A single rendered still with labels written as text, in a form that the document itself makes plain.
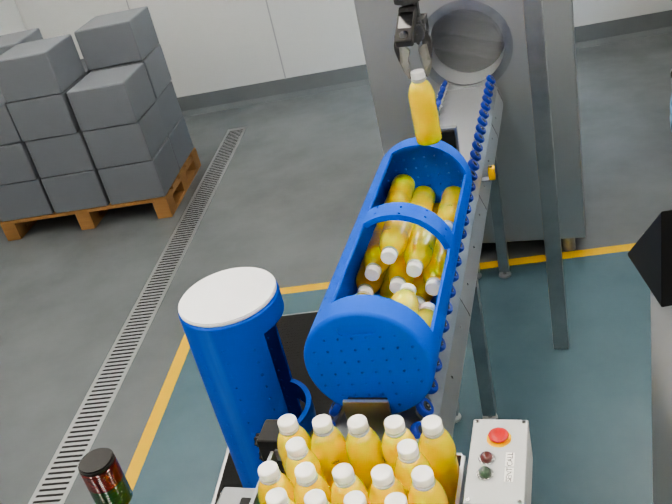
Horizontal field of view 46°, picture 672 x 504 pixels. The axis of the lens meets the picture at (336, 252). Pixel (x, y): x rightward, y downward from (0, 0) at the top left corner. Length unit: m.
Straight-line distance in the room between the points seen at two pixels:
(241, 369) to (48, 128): 3.39
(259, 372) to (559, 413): 1.35
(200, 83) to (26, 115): 2.18
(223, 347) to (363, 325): 0.58
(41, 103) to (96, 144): 0.40
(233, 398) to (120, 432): 1.43
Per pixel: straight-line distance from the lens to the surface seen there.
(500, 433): 1.48
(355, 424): 1.55
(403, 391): 1.73
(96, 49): 5.46
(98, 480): 1.44
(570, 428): 3.07
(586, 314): 3.60
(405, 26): 2.07
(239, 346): 2.11
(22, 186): 5.59
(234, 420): 2.29
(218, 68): 7.03
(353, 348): 1.68
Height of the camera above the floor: 2.14
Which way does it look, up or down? 30 degrees down
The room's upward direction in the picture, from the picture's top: 14 degrees counter-clockwise
